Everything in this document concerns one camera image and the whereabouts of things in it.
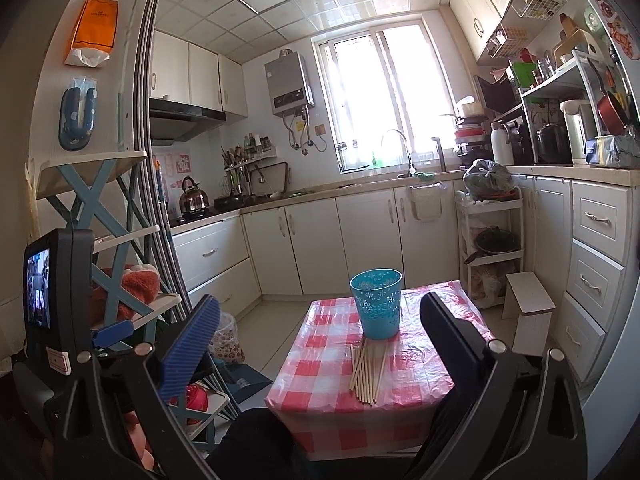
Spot red plush slippers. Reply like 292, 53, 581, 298
90, 263, 161, 321

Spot chrome curved faucet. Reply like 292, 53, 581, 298
381, 129, 417, 177

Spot black lidded pan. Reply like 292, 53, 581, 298
475, 227, 518, 256

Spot black range hood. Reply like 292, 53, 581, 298
149, 98, 227, 143

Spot green plastic bag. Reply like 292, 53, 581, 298
462, 159, 516, 198

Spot orange paper bag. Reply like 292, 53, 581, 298
64, 0, 120, 68

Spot pile of wooden chopsticks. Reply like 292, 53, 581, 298
348, 337, 391, 406

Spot blue white shelf rack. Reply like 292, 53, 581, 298
37, 150, 241, 461

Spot steel kettle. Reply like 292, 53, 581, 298
179, 176, 211, 215

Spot stack of food containers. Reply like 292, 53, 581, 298
452, 97, 488, 158

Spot white electric water boiler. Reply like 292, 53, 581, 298
559, 99, 596, 165

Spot white wall cabinets tall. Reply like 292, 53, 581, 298
448, 0, 536, 61

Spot blue perforated plastic basket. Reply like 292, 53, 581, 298
349, 268, 404, 339

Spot white wall cabinets short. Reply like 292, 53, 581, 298
150, 30, 249, 121

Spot blue dustpan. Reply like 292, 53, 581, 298
215, 362, 273, 403

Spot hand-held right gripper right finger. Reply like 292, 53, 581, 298
405, 291, 588, 480

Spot grey sliding door frame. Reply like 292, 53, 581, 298
132, 0, 191, 311

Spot red floral sticker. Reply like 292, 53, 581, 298
592, 0, 640, 58

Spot wall utensil rack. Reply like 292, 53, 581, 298
220, 132, 278, 196

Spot red checked plastic tablecloth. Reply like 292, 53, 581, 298
265, 280, 496, 461

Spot white hanging cabinet bin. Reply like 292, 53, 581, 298
406, 182, 448, 223

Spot waste bin with patterned bag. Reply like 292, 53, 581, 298
210, 312, 246, 363

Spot blue foil bag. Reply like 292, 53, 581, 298
585, 135, 640, 170

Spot white step stool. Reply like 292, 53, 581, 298
501, 271, 557, 357

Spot dark framed drying tray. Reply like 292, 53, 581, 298
250, 161, 291, 198

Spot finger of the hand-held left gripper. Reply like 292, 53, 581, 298
90, 317, 136, 353

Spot white framed window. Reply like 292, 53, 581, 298
312, 20, 458, 173

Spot black cooking pot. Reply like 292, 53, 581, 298
536, 122, 571, 163

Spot red paper wall decoration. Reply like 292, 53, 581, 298
167, 152, 193, 176

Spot person's left leg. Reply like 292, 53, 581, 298
205, 407, 321, 480

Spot blue u-shaped packaged item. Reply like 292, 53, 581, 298
59, 77, 98, 151

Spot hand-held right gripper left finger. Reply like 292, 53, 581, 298
52, 295, 223, 480

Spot red plastic bag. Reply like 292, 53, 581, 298
185, 385, 211, 413

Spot grey gas water heater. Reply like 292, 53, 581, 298
264, 51, 316, 117

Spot white drawer cabinet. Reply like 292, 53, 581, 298
510, 167, 640, 386

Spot white trolley rack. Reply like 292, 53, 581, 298
454, 187, 525, 308

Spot green round clock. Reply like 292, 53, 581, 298
582, 7, 606, 36

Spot small white wire basket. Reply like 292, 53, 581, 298
487, 25, 528, 58

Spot red frying pan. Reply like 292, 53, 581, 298
587, 57, 631, 136

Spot green plastic box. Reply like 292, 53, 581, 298
510, 61, 538, 88

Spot white countertop shelf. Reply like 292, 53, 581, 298
517, 50, 626, 166

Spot white thermos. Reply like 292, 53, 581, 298
490, 121, 516, 166

